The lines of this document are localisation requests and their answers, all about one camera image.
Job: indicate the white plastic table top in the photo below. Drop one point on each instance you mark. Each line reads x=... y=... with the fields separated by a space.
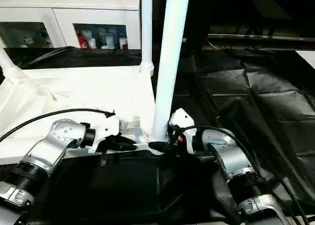
x=73 y=87

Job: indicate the white plastic table leg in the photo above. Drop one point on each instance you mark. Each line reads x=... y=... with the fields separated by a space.
x=147 y=33
x=9 y=62
x=169 y=62

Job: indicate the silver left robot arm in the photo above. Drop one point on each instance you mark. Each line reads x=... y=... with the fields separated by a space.
x=51 y=146

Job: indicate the black plastic mat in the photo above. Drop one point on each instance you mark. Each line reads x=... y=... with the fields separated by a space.
x=258 y=106

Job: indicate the red bottle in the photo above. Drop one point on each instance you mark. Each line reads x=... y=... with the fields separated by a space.
x=81 y=39

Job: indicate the white sideboard cabinet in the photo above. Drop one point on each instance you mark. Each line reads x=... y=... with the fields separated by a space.
x=61 y=10

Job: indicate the white flat board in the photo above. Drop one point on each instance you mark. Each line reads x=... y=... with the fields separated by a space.
x=306 y=56

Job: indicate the dark metal rail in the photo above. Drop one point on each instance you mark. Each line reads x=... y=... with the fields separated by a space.
x=265 y=37

